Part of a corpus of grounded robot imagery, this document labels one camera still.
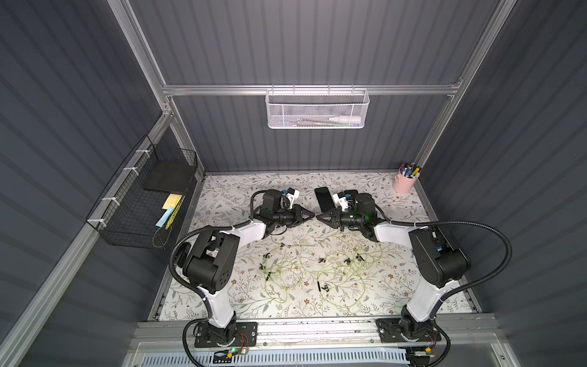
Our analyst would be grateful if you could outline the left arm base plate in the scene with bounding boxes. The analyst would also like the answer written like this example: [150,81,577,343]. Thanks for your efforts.
[194,322,258,348]

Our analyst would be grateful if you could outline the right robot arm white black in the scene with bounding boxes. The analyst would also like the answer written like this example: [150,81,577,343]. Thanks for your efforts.
[317,193,513,340]

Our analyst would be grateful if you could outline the floral table mat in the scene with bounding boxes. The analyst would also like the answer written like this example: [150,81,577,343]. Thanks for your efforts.
[157,171,475,321]

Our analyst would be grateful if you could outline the middle black smartphone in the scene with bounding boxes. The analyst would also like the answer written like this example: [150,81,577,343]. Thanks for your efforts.
[314,187,335,213]

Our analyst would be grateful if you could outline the green wired earphones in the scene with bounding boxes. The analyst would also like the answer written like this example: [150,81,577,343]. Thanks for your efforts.
[315,231,387,311]
[260,225,318,304]

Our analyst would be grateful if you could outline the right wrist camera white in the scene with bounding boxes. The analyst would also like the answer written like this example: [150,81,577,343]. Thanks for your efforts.
[333,192,351,212]

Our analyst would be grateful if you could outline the black notebook in basket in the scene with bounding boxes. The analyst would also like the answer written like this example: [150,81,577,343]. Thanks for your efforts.
[143,161,194,194]

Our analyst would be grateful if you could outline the white wire mesh basket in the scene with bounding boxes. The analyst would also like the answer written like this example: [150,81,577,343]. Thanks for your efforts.
[264,87,370,129]

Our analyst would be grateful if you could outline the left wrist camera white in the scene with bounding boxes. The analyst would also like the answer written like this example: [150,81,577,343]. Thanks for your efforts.
[283,187,300,208]

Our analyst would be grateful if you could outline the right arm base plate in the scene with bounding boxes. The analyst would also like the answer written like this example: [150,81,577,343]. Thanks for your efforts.
[375,317,443,343]

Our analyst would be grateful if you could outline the pink pen cup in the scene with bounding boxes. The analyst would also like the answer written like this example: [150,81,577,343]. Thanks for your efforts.
[393,162,421,194]

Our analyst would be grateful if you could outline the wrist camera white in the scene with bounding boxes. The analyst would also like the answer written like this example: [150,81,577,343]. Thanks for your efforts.
[333,192,351,212]
[283,187,300,208]

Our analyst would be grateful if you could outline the yellow sticky notes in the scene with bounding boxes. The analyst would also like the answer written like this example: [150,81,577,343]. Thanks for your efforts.
[162,194,183,210]

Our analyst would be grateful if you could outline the white marker in basket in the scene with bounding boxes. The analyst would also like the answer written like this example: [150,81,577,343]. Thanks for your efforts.
[329,116,363,126]

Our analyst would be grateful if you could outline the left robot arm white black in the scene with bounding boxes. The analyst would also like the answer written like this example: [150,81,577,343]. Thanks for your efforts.
[168,188,315,330]

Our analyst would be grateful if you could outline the black wire wall basket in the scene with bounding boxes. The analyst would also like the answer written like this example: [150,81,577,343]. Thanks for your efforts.
[87,136,198,250]

